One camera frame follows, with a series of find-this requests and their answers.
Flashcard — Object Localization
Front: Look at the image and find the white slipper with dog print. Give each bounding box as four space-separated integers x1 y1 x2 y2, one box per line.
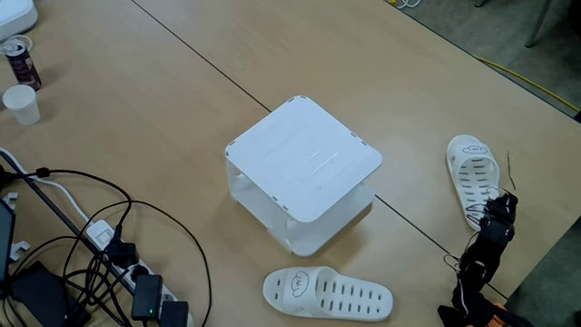
261 265 395 323
445 134 506 233

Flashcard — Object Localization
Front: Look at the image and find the white two-tier shoe rack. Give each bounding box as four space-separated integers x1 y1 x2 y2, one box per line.
224 94 384 258

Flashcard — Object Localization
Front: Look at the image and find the thin dark twig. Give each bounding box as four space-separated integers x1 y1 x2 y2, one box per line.
507 151 517 191

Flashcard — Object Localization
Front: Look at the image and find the grey chair leg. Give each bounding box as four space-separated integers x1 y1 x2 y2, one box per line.
525 0 554 49

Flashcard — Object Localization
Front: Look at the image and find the black power adapter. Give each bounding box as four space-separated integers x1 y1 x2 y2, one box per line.
159 300 190 327

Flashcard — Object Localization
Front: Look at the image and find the black adapter with green light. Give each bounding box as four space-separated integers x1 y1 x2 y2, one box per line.
131 273 163 322

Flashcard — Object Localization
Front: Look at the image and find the black power plug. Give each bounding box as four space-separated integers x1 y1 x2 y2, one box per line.
104 224 140 269

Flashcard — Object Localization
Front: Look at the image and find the white power strip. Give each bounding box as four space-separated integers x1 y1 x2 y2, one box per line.
84 219 194 327

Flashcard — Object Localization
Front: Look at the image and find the black flat power brick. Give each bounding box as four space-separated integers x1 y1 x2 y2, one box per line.
8 261 92 327

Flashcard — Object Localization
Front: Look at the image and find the white paper cup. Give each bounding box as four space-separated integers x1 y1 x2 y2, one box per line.
2 84 41 126

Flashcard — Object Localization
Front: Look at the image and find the dark laptop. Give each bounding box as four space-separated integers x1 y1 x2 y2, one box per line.
0 199 17 285

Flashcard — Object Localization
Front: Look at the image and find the dark purple drink can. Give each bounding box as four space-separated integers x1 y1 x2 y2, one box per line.
4 41 43 92

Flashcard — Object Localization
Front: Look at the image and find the white flat device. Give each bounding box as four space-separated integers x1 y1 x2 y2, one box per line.
0 0 39 43

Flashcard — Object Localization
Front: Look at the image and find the yellow floor cable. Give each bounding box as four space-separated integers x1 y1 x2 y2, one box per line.
474 54 581 115

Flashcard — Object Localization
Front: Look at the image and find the long black looping cable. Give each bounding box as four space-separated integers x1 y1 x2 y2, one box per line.
63 199 213 327

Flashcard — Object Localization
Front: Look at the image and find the white power strip cord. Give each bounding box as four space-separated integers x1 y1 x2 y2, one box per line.
0 145 92 224

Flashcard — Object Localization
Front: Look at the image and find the black cable with ferrite bead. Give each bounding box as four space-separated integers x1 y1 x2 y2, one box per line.
0 166 133 242

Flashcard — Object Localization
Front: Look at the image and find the white coiled cable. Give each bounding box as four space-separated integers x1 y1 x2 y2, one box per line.
0 34 34 56

